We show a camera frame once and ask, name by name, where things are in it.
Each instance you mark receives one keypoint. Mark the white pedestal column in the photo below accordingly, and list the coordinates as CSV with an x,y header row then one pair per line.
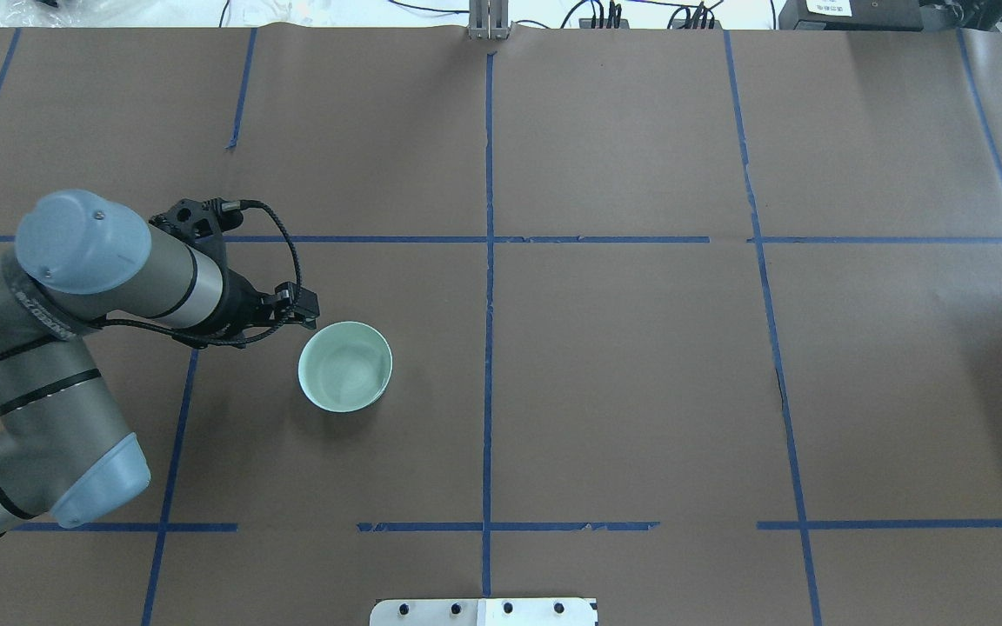
x,y
486,611

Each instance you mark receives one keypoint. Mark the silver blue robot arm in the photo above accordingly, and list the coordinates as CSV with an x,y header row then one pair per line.
x,y
80,264

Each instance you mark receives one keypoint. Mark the black desktop box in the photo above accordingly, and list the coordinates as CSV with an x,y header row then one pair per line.
x,y
851,15

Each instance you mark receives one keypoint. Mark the mint green bowl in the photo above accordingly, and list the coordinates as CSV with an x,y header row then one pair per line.
x,y
345,367

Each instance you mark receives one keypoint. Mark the aluminium frame post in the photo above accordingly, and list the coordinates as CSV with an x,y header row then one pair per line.
x,y
489,20

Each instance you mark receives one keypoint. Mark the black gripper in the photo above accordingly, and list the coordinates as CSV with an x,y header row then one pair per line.
x,y
243,306

